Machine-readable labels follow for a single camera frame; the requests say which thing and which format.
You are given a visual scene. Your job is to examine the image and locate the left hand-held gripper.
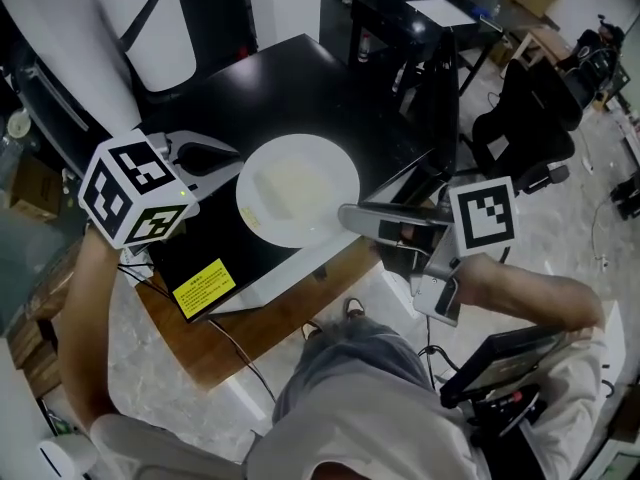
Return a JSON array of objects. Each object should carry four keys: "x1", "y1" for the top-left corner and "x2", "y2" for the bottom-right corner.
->
[{"x1": 77, "y1": 127, "x2": 246, "y2": 251}]

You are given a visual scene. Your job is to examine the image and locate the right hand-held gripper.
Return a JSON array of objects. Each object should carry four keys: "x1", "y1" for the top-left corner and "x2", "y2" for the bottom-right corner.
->
[{"x1": 337, "y1": 176, "x2": 519, "y2": 327}]

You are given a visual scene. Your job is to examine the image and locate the white round plate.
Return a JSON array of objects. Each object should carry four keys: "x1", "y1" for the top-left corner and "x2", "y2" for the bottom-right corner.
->
[{"x1": 234, "y1": 133, "x2": 362, "y2": 250}]

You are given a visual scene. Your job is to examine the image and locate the black mini fridge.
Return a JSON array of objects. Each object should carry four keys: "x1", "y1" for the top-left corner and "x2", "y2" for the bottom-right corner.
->
[{"x1": 132, "y1": 32, "x2": 459, "y2": 325}]

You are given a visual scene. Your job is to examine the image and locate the person's left forearm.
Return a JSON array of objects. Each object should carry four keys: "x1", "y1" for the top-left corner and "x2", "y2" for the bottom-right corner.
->
[{"x1": 56, "y1": 226, "x2": 127, "y2": 433}]

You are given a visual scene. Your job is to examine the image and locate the person's right forearm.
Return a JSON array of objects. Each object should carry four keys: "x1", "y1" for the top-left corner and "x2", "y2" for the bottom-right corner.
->
[{"x1": 452, "y1": 254, "x2": 607, "y2": 340}]

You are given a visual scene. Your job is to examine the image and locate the white casing with black trim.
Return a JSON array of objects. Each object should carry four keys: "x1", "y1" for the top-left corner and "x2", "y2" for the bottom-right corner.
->
[{"x1": 96, "y1": 0, "x2": 198, "y2": 93}]

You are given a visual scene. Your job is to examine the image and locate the person's grey shorts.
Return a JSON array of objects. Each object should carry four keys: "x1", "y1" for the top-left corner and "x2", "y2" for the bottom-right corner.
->
[{"x1": 272, "y1": 316, "x2": 437, "y2": 425}]

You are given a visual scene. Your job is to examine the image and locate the black office chair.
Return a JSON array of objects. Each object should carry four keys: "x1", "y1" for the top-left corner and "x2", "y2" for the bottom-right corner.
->
[{"x1": 458, "y1": 57, "x2": 585, "y2": 195}]

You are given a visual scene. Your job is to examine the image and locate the low wooden table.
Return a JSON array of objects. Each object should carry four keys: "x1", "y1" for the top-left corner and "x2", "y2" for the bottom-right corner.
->
[{"x1": 133, "y1": 227, "x2": 432, "y2": 393}]

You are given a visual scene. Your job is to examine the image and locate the small brown cardboard box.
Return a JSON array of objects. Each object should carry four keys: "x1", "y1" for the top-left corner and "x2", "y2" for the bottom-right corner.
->
[{"x1": 8, "y1": 155, "x2": 64, "y2": 222}]

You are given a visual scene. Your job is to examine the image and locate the black tablet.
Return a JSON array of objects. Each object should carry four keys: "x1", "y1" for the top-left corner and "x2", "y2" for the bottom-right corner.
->
[{"x1": 438, "y1": 324, "x2": 572, "y2": 410}]

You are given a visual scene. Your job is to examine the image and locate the black desk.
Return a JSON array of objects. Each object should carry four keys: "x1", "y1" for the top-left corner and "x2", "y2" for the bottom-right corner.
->
[{"x1": 348, "y1": 0, "x2": 505, "y2": 100}]

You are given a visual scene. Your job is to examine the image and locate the white board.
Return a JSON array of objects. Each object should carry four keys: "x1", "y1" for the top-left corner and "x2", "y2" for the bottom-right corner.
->
[{"x1": 405, "y1": 0, "x2": 478, "y2": 29}]

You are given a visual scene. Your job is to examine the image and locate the person's white shirt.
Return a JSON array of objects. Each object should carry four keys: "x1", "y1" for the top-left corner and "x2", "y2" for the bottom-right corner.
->
[{"x1": 89, "y1": 317, "x2": 610, "y2": 480}]

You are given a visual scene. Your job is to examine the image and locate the black controller with red button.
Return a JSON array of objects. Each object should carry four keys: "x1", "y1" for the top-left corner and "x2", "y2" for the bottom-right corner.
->
[{"x1": 468, "y1": 389, "x2": 547, "y2": 438}]

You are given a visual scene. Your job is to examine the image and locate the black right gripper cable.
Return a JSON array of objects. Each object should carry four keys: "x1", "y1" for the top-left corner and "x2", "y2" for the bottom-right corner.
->
[{"x1": 417, "y1": 312, "x2": 462, "y2": 375}]

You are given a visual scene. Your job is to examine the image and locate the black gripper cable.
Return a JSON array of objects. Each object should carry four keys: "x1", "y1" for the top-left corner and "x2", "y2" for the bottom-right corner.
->
[
  {"x1": 417, "y1": 312, "x2": 462, "y2": 375},
  {"x1": 116, "y1": 262, "x2": 277, "y2": 403}
]

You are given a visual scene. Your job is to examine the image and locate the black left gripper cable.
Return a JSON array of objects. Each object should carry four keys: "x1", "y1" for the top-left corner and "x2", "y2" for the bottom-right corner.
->
[{"x1": 116, "y1": 262, "x2": 277, "y2": 403}]

